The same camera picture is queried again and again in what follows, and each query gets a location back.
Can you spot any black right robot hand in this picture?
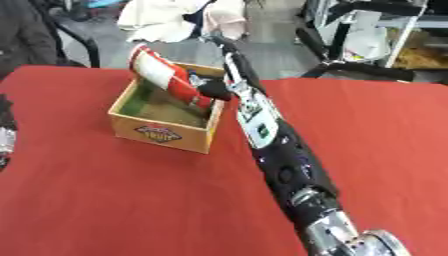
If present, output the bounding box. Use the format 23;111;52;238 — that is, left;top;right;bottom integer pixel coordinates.
196;35;266;102

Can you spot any tan cardboard box green inside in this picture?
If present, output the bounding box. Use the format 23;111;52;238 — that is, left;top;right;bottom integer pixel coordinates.
106;61;228;155

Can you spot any white cloth pile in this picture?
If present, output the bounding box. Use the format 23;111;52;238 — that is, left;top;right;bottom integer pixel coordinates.
115;0;251;44

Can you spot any black metal stand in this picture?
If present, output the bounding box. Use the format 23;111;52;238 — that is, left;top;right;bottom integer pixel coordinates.
292;0;431;82

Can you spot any black chair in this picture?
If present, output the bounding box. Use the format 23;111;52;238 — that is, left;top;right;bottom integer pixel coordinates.
31;0;102;69

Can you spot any person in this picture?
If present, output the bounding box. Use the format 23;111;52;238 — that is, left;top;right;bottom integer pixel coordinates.
0;0;62;80

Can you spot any white shelf frame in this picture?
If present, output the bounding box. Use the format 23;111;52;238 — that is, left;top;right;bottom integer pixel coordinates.
372;0;448;70

